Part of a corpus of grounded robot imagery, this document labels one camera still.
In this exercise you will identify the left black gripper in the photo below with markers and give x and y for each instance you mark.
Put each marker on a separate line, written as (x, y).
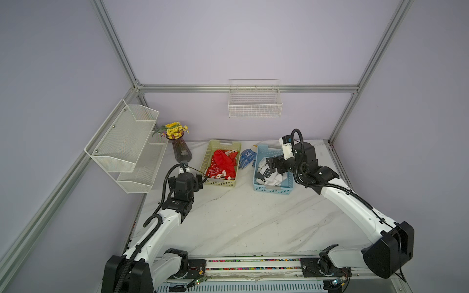
(197, 182)

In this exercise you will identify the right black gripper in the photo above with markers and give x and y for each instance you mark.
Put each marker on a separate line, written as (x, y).
(275, 161)

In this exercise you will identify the white sock black stripes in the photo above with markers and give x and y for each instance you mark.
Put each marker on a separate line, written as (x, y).
(275, 179)

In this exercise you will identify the small red santa sock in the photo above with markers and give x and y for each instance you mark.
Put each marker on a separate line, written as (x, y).
(223, 165)

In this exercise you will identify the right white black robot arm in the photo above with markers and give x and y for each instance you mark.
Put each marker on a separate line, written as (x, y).
(391, 243)

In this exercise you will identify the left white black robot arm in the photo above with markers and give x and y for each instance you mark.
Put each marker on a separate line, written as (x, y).
(139, 269)

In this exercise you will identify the blue plastic basket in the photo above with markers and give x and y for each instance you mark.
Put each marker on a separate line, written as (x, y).
(286, 187)

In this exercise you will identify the green plastic basket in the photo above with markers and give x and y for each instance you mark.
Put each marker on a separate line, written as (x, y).
(225, 145)

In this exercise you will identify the dark glass vase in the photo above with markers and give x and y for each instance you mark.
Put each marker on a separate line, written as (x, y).
(181, 150)

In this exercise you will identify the blue dotted work glove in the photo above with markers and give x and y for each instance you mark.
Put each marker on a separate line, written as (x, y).
(248, 156)

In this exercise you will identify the yellow flower bouquet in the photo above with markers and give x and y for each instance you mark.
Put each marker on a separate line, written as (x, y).
(172, 131)

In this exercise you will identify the white two-tier mesh shelf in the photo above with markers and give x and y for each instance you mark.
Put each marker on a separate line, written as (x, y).
(127, 147)

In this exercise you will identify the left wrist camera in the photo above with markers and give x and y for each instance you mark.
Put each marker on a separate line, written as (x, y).
(183, 168)

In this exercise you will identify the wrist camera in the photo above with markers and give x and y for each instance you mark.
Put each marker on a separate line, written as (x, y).
(183, 168)
(286, 144)

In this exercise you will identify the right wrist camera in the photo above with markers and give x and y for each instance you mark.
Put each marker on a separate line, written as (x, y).
(286, 144)

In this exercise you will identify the white wire wall basket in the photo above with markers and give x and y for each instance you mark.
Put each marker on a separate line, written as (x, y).
(254, 98)

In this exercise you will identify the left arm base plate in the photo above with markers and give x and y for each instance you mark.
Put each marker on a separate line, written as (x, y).
(195, 268)

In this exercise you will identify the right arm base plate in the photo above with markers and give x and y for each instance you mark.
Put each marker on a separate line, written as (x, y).
(322, 267)

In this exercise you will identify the aluminium rail bench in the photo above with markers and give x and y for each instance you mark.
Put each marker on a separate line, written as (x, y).
(281, 274)

